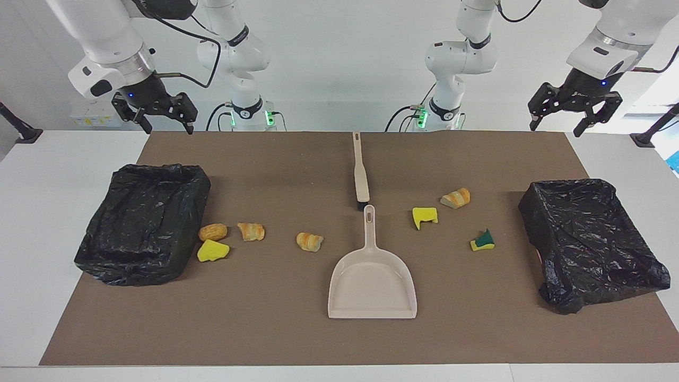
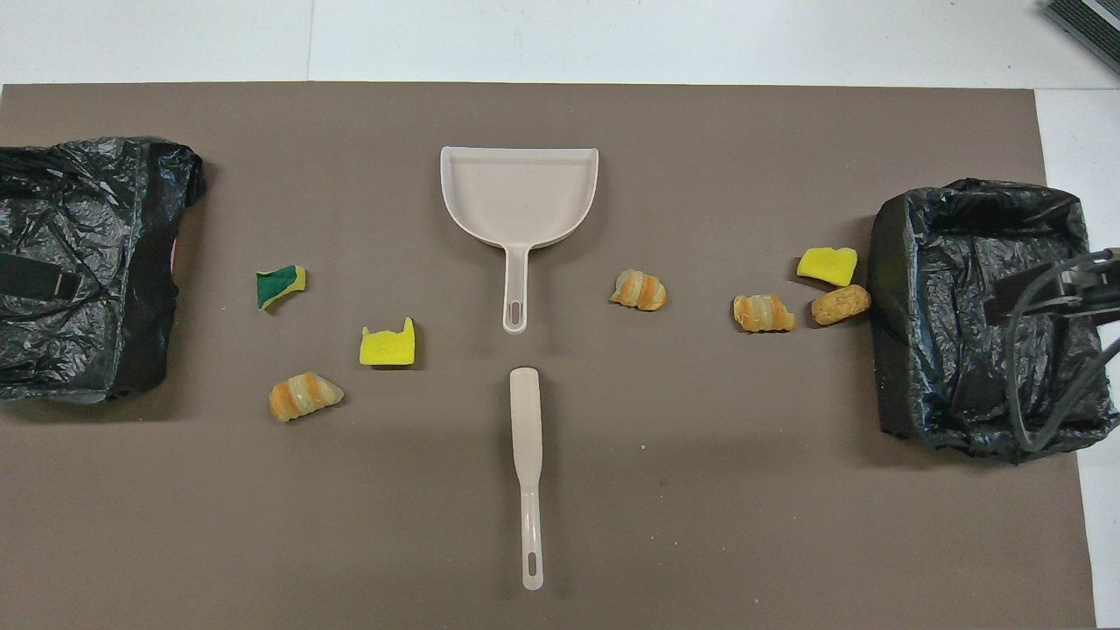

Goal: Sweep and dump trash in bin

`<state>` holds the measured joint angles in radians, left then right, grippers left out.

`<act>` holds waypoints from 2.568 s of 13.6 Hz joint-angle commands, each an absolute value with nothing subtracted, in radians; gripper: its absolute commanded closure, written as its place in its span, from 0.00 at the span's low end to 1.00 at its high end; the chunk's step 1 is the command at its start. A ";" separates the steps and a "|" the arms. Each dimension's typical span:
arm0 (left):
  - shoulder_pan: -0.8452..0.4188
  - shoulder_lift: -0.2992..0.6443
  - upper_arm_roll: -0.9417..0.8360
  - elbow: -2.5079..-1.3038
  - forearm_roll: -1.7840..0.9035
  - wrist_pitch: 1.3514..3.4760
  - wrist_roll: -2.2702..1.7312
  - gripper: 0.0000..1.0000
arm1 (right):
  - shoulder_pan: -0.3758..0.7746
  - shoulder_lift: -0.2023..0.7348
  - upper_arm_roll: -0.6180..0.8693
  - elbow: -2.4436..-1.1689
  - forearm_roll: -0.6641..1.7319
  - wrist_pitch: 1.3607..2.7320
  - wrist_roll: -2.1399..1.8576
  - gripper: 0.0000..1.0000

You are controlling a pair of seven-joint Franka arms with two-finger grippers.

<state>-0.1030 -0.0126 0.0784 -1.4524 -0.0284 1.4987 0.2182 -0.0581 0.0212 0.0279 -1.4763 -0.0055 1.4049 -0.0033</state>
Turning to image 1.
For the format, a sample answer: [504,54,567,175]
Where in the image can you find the brown potato piece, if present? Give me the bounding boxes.
[198,223,229,242]

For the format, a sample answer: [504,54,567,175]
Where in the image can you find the pale bread chunk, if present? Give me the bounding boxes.
[440,188,471,210]

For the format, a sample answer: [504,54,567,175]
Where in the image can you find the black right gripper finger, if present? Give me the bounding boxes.
[169,92,198,134]
[111,92,153,134]

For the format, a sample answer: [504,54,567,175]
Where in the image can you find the beige hand brush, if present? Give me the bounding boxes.
[352,132,371,211]

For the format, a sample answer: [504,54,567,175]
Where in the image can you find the notched yellow sponge piece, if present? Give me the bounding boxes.
[412,207,439,231]

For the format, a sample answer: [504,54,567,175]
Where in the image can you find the black base cable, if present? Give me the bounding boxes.
[385,82,439,132]
[205,103,234,132]

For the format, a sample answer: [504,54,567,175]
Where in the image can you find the black bag-lined bin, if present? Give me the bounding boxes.
[74,163,212,287]
[518,178,672,315]

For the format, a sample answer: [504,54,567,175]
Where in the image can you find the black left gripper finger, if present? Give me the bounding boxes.
[528,82,561,132]
[573,92,623,138]

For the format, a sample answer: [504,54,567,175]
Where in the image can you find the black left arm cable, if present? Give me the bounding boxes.
[496,0,679,74]

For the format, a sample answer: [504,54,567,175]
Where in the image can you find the brown table mat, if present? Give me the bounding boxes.
[39,131,679,367]

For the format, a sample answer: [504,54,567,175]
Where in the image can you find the green and yellow sponge piece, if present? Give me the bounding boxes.
[470,229,495,251]

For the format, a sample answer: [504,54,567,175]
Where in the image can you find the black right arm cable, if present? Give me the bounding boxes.
[143,5,222,90]

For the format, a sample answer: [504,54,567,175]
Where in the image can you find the white power strip box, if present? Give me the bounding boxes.
[69,101,127,128]

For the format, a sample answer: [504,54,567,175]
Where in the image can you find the beige plastic dustpan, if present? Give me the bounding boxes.
[327,205,418,319]

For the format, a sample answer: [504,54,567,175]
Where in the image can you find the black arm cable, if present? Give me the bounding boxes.
[496,0,679,74]
[143,5,222,90]

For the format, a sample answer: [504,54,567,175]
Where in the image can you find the plain yellow sponge piece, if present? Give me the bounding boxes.
[197,240,231,263]

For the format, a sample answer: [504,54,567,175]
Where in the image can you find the black stand foot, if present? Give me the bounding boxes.
[630,102,679,148]
[0,102,43,144]

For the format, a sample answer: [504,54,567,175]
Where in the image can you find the orange striped croissant piece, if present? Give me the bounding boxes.
[237,222,266,242]
[296,232,324,253]

